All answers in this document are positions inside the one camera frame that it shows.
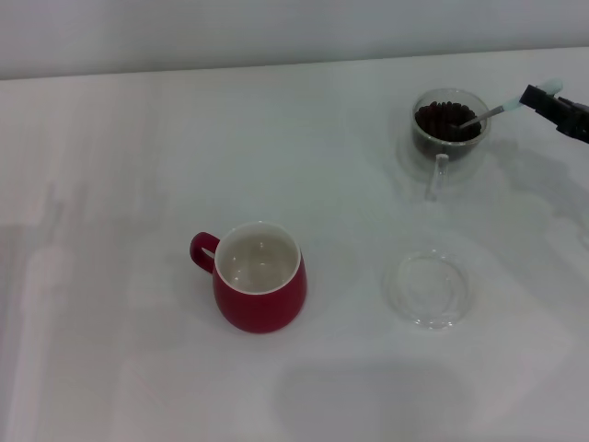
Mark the spoon with light blue handle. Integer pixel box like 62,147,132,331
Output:
453,78,564,131

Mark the red ceramic mug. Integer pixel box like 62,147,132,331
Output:
189,220,308,335

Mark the coffee beans pile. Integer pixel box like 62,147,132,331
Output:
413,100,484,157

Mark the clear glass saucer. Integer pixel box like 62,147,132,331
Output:
384,248,473,332

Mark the clear glass cup with handle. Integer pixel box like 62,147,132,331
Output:
410,87,492,202

